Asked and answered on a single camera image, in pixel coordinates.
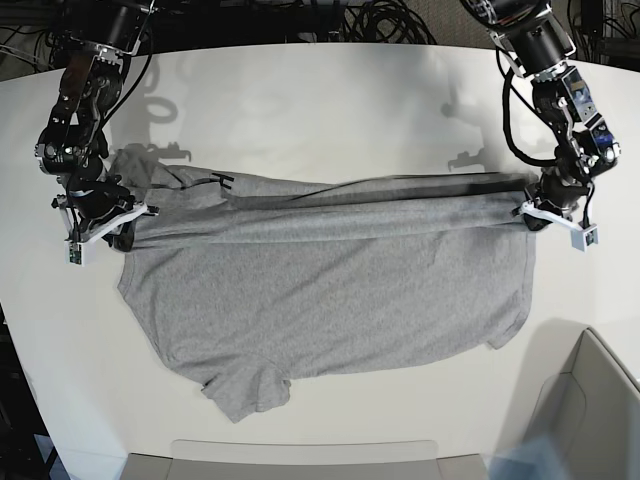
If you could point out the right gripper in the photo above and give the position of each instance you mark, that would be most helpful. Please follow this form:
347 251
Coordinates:
94 210

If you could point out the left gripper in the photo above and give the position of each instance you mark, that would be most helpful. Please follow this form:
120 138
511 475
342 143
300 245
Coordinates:
550 194

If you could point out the grey T-shirt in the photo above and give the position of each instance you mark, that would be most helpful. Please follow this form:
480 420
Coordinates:
244 284

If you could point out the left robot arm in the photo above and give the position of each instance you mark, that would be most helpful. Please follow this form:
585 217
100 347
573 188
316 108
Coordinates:
528 35

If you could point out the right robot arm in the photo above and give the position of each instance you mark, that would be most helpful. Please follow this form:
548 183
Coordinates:
100 38

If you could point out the grey box right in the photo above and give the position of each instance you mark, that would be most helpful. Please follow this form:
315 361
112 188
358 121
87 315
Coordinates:
585 423

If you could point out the grey box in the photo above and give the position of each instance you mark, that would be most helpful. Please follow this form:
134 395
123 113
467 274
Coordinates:
190 459
585 423

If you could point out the grey box bottom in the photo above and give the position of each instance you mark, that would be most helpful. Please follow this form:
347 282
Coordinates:
190 459

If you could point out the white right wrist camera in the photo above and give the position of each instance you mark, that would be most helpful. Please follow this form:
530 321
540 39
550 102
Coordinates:
78 253

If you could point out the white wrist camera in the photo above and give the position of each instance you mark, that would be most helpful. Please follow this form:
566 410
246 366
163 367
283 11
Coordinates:
584 237
78 253

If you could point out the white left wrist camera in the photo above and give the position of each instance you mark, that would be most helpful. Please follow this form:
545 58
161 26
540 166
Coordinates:
584 237

